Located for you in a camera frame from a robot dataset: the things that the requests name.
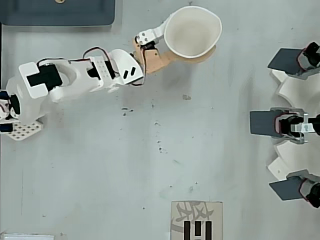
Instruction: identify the tan gripper with servo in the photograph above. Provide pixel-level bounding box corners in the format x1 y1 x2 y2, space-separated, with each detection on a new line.
131 21 217 75

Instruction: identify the dark grey paddle plate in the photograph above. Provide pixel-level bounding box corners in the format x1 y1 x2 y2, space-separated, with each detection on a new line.
249 110 277 137
268 176 305 202
266 48 305 76

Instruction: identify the blue grey plastic tray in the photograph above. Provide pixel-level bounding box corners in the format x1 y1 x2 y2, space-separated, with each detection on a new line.
0 0 117 27

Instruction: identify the grey printed paper card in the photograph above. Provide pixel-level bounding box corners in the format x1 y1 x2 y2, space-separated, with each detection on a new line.
170 200 224 240

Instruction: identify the red white wrist cable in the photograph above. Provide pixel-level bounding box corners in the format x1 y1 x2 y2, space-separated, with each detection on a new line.
124 56 147 87

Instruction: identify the black red arm cable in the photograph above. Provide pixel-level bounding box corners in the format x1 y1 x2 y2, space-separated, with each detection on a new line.
37 46 113 66

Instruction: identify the black servo motor grey frame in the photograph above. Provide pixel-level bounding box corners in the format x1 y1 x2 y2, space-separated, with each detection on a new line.
286 169 320 209
269 107 320 145
296 41 320 81

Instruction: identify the silver metal bracket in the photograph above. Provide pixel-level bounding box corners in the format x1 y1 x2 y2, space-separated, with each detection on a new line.
294 113 315 144

